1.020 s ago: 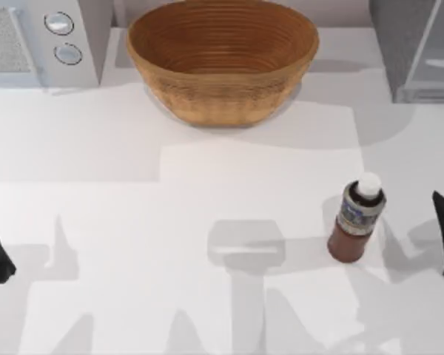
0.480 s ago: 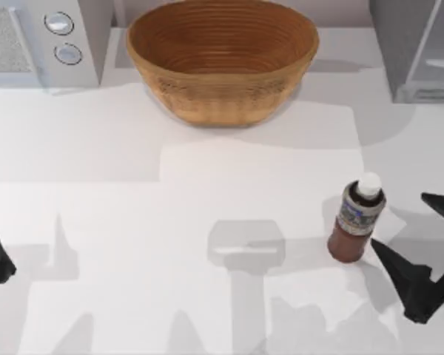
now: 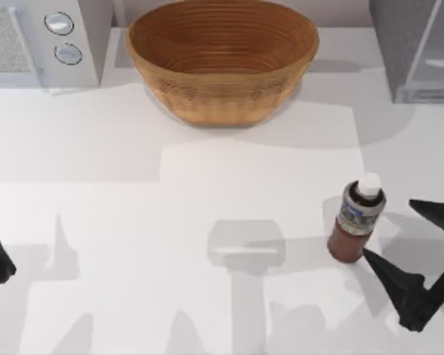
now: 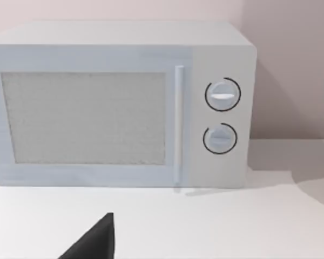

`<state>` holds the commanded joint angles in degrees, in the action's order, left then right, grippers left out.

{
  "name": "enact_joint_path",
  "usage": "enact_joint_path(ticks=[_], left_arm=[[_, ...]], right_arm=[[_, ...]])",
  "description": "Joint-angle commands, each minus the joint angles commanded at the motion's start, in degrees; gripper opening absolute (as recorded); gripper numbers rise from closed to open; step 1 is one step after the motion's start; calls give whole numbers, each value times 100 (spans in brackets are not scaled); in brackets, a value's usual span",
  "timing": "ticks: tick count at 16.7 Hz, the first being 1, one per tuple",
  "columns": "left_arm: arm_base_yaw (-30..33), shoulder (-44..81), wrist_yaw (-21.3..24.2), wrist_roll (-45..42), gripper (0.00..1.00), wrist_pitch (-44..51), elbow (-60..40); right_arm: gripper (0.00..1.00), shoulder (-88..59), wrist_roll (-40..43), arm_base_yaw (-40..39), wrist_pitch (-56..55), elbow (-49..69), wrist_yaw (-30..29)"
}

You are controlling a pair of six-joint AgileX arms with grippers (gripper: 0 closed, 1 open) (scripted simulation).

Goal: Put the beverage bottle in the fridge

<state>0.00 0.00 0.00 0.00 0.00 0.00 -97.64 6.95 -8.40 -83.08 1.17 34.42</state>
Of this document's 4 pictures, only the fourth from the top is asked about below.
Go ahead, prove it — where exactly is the pale microwave oven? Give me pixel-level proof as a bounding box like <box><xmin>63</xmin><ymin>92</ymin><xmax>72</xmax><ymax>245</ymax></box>
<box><xmin>0</xmin><ymin>21</ymin><xmax>258</xmax><ymax>189</ymax></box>

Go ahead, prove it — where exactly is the large pale microwave knob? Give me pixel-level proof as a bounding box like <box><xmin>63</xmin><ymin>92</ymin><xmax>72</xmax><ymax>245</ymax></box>
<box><xmin>207</xmin><ymin>81</ymin><xmax>239</xmax><ymax>107</ymax></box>

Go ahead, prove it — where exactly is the pale microwave door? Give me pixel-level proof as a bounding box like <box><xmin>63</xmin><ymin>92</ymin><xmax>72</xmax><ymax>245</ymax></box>
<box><xmin>0</xmin><ymin>44</ymin><xmax>193</xmax><ymax>188</ymax></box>

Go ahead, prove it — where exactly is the white microwave door handle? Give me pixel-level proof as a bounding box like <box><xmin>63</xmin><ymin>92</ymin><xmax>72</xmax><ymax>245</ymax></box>
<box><xmin>174</xmin><ymin>65</ymin><xmax>185</xmax><ymax>185</ymax></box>

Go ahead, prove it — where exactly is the small pale microwave knob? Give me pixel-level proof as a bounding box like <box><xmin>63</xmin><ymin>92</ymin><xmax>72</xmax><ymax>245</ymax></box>
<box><xmin>205</xmin><ymin>126</ymin><xmax>235</xmax><ymax>151</ymax></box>

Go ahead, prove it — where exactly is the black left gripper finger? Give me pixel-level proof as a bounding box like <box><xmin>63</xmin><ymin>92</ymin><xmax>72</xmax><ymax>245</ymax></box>
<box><xmin>57</xmin><ymin>212</ymin><xmax>116</xmax><ymax>259</ymax></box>

